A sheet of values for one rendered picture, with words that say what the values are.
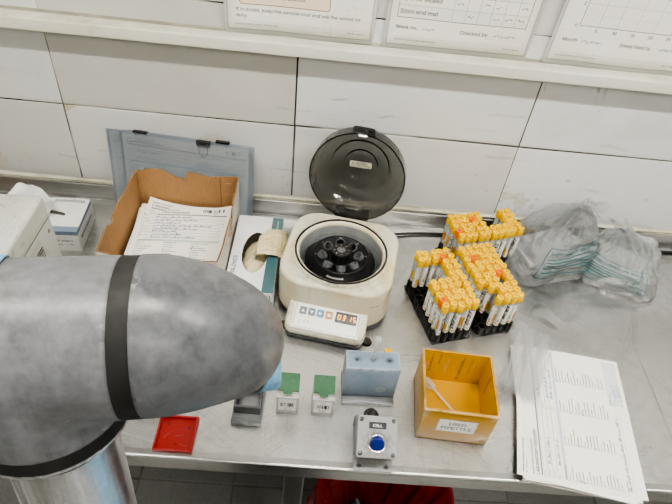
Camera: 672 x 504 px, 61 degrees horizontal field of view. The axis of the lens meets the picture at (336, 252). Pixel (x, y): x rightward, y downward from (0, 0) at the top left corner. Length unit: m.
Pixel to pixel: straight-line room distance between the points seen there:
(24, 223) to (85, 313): 0.69
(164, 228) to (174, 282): 0.98
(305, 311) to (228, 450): 0.31
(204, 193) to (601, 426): 0.98
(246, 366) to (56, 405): 0.12
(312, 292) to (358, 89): 0.45
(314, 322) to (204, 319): 0.81
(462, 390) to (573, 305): 0.40
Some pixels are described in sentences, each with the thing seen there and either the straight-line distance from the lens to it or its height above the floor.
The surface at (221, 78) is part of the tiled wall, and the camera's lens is 1.30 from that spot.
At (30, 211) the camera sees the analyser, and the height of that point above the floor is 1.17.
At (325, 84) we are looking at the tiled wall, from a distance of 1.28.
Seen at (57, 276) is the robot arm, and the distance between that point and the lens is 0.41.
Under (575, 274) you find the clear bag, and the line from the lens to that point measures 1.50.
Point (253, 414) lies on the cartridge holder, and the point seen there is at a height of 0.89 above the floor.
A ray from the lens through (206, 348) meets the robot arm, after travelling 0.39.
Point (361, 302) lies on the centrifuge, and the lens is 1.16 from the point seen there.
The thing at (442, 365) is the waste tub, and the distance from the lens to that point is 1.15.
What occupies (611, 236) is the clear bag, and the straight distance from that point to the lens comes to 1.51.
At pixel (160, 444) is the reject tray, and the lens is 1.10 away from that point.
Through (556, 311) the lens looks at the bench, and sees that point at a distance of 1.42.
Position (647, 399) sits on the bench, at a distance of 1.36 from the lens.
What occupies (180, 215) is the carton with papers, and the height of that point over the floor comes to 0.94.
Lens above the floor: 1.83
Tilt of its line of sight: 44 degrees down
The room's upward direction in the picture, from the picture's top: 7 degrees clockwise
